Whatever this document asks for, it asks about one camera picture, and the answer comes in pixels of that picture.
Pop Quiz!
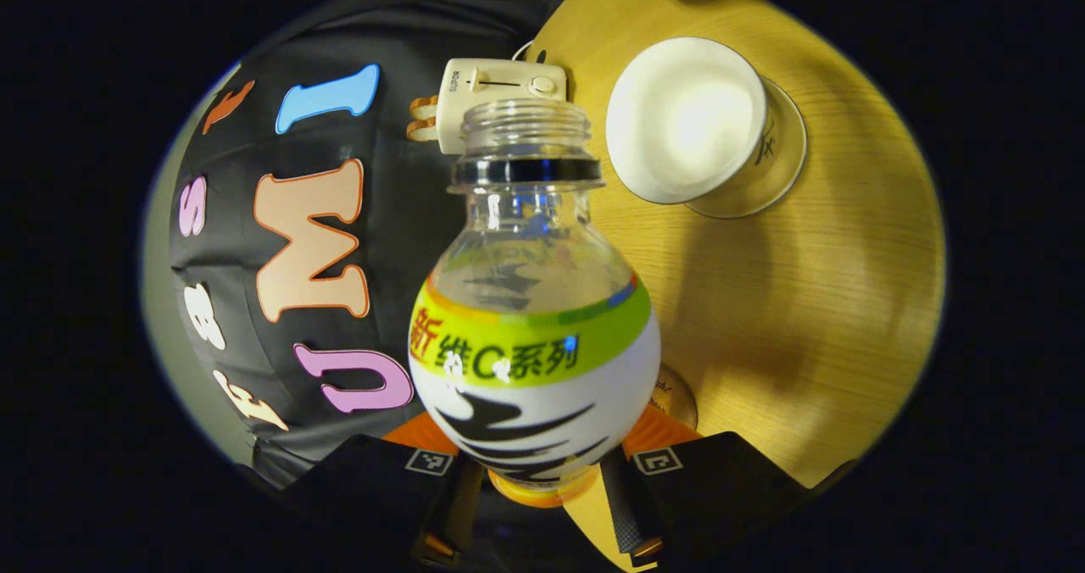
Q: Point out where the cream toaster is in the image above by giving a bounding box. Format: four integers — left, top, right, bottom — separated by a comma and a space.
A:
437, 58, 570, 156

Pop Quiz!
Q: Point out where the cream teacup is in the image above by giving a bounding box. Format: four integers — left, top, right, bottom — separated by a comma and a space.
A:
605, 36, 771, 206

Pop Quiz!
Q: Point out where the round cork coaster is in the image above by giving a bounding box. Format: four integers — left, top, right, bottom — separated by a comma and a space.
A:
648, 363, 699, 432

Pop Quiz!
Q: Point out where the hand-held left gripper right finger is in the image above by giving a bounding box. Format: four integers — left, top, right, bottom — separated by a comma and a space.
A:
598, 403, 836, 567

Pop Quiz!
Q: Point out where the white label water bottle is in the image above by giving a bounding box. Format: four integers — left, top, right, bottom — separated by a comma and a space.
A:
407, 98, 663, 509

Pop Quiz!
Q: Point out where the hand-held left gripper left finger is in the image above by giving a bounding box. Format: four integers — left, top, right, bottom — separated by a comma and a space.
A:
280, 412, 489, 567

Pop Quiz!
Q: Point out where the cream saucer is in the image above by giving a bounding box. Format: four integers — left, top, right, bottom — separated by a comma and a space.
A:
685, 77, 809, 220

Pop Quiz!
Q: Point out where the black backdrop cloth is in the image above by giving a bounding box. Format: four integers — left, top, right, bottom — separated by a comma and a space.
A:
168, 0, 598, 491

